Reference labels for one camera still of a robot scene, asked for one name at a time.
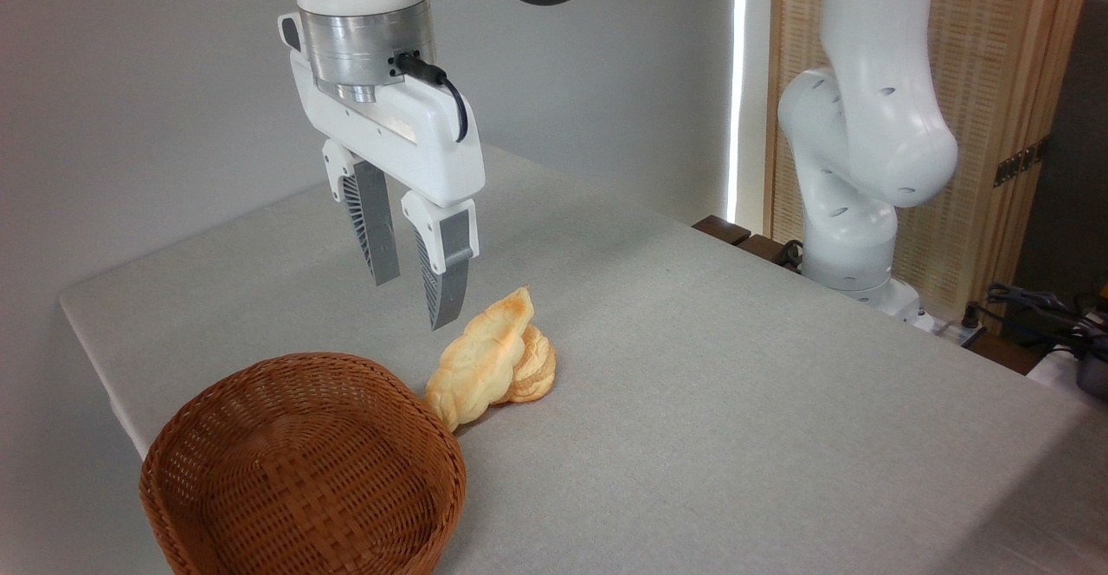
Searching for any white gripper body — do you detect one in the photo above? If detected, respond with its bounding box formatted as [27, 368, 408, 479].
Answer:
[279, 12, 486, 206]

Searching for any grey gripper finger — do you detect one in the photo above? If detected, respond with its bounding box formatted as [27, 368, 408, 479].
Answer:
[401, 191, 479, 332]
[322, 140, 401, 287]

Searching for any long braided bread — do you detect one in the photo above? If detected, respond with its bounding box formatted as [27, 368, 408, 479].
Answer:
[424, 287, 536, 433]

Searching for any round bread bun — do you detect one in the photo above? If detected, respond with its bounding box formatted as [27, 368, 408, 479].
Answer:
[506, 324, 557, 404]

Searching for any brown wicker basket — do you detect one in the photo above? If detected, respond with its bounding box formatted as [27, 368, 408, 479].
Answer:
[139, 352, 467, 575]

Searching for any dark brown wooden block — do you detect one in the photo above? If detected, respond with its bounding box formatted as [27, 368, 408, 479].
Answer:
[968, 333, 1041, 376]
[692, 215, 752, 247]
[738, 234, 804, 273]

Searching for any grey tablecloth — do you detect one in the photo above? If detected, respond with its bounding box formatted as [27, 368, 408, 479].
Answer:
[59, 133, 1108, 575]

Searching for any white power strip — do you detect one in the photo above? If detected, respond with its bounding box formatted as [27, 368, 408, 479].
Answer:
[931, 315, 988, 349]

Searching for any bamboo and wood screen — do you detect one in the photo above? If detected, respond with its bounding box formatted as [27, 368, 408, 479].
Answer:
[764, 0, 1096, 325]

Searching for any black metal hinge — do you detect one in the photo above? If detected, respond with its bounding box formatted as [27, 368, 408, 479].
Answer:
[993, 138, 1050, 188]

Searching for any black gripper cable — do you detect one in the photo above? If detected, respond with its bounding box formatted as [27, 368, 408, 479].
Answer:
[394, 53, 469, 143]

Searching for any black cable bundle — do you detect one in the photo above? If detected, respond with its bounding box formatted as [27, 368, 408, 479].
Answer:
[961, 283, 1108, 361]

